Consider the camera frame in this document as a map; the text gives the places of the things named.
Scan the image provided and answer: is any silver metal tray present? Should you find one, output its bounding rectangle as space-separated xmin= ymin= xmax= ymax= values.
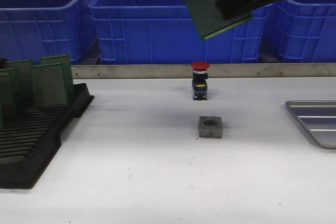
xmin=286 ymin=100 xmax=335 ymax=149

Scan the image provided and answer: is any black slotted board rack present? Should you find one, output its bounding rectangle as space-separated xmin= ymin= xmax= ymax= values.
xmin=1 ymin=83 xmax=94 ymax=189

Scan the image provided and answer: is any centre blue plastic crate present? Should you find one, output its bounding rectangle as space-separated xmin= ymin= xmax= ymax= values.
xmin=88 ymin=0 xmax=270 ymax=65

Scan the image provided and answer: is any blue plastic crate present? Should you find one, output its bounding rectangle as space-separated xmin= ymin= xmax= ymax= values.
xmin=1 ymin=0 xmax=96 ymax=63
xmin=262 ymin=0 xmax=335 ymax=63
xmin=88 ymin=0 xmax=270 ymax=65

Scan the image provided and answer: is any right blue plastic crate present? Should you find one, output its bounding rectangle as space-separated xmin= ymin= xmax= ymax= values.
xmin=262 ymin=0 xmax=335 ymax=63

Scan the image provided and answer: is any red emergency stop button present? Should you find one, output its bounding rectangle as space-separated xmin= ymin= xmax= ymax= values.
xmin=191 ymin=61 xmax=210 ymax=101

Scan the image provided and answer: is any left blue plastic crate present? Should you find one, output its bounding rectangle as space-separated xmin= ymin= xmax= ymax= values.
xmin=1 ymin=0 xmax=96 ymax=63

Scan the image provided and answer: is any grey metal clamp block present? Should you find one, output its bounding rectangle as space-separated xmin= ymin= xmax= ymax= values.
xmin=198 ymin=116 xmax=223 ymax=138

